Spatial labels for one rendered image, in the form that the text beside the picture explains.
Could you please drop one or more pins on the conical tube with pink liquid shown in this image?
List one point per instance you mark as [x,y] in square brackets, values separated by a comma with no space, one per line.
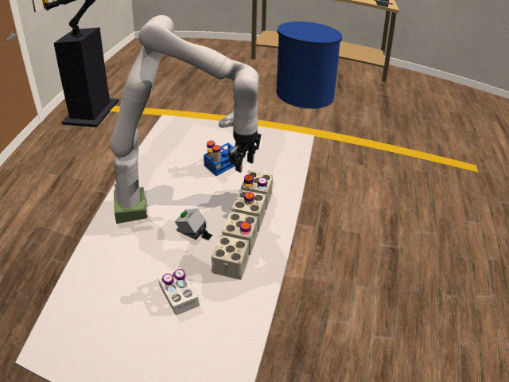
[245,228]

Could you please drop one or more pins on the blue tube rack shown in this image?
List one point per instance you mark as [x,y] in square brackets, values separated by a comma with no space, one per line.
[211,165]

